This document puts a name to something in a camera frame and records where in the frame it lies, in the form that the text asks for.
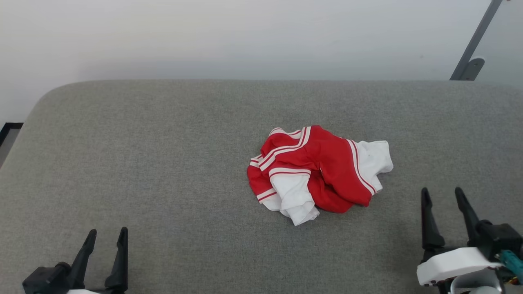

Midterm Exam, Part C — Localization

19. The grey metal bracket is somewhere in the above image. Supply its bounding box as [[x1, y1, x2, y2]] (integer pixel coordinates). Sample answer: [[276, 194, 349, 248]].
[[461, 57, 485, 81]]

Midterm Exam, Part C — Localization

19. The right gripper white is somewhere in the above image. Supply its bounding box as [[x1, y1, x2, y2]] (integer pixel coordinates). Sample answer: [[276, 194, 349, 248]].
[[416, 187, 507, 294]]

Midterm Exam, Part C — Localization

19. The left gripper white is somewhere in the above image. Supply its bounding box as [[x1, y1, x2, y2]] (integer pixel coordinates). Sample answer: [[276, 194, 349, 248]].
[[65, 227, 129, 294]]

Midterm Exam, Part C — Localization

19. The red and white jersey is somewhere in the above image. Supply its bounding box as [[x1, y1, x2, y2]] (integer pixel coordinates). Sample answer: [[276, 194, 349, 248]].
[[247, 125, 394, 226]]

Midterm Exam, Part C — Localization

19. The black framed panel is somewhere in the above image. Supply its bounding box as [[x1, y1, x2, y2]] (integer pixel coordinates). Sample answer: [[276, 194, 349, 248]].
[[0, 122, 24, 169]]

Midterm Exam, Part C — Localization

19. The teal connector part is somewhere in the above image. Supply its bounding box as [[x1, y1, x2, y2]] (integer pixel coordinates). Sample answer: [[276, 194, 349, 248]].
[[496, 249, 523, 283]]

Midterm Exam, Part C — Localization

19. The grey metal bar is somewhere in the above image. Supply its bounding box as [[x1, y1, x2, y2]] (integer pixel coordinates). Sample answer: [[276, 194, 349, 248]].
[[449, 0, 504, 81]]

